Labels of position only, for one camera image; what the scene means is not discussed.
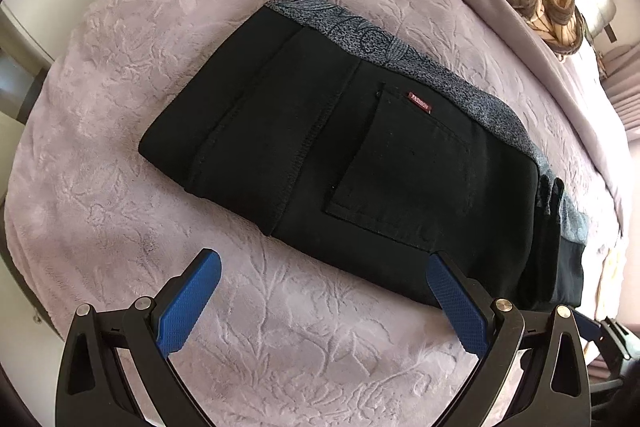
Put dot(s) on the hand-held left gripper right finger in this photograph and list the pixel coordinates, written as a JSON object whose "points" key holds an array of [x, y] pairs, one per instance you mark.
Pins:
{"points": [[457, 302]]}

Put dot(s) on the pink embossed bed blanket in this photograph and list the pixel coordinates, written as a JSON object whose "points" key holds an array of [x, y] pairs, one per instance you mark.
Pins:
{"points": [[175, 57]]}

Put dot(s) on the pink curtain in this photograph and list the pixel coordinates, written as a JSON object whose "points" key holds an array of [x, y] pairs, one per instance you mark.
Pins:
{"points": [[625, 107]]}

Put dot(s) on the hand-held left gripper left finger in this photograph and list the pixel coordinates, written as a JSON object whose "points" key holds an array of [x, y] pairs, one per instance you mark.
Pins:
{"points": [[192, 302]]}

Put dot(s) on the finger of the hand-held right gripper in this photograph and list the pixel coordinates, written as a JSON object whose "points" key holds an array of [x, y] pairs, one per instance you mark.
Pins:
{"points": [[587, 327]]}

